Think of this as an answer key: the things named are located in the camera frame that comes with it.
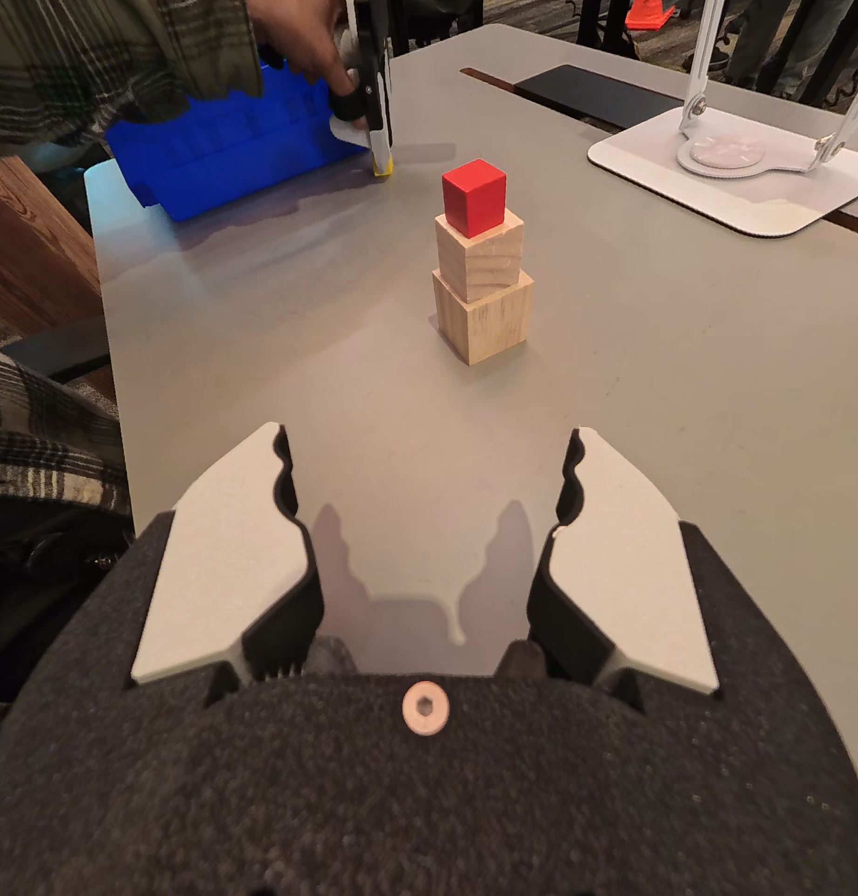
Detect blue plastic bin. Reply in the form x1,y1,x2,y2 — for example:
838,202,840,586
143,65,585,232
105,59,370,224

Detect large natural wooden cube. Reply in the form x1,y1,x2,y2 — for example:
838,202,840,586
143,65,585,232
432,269,535,366

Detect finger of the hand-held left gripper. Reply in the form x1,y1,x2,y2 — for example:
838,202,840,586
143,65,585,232
370,70,395,169

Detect black flat tablet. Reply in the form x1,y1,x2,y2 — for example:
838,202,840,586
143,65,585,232
513,64,685,130

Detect person's left hand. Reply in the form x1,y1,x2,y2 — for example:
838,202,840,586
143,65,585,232
250,0,367,99

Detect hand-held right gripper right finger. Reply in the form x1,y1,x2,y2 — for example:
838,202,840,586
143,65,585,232
527,427,721,697

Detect person's dark trousers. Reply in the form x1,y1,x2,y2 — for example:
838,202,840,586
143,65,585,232
0,490,136,701

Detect small natural wooden cube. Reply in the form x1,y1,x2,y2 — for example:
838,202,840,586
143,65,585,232
434,208,525,303

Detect white stand with wooden board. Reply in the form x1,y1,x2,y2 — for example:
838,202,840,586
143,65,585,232
587,0,858,238

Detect person's plaid shirt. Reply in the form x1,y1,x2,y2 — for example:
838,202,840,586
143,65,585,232
0,343,133,515

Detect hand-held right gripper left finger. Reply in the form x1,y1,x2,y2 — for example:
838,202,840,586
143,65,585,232
131,422,325,686

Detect red wooden cube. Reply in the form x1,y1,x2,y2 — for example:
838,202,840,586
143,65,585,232
442,159,507,239

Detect black table bracket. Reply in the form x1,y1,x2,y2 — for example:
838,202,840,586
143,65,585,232
2,315,111,385

